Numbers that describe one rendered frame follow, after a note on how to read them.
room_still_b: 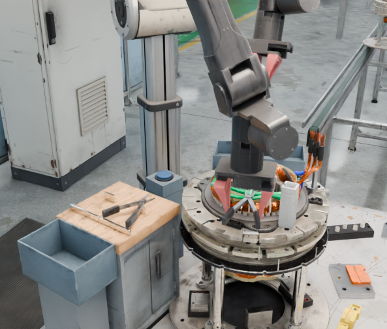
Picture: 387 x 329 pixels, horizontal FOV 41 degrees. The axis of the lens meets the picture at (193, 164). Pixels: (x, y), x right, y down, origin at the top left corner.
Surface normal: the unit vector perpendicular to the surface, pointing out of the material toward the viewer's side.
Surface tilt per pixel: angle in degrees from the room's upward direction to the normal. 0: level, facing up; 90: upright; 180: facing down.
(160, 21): 108
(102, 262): 90
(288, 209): 90
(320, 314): 0
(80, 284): 90
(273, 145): 89
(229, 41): 73
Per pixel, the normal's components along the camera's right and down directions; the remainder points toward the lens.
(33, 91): -0.43, 0.40
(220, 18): 0.36, 0.12
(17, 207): 0.00, -0.90
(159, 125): 0.46, 0.39
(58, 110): 0.91, 0.18
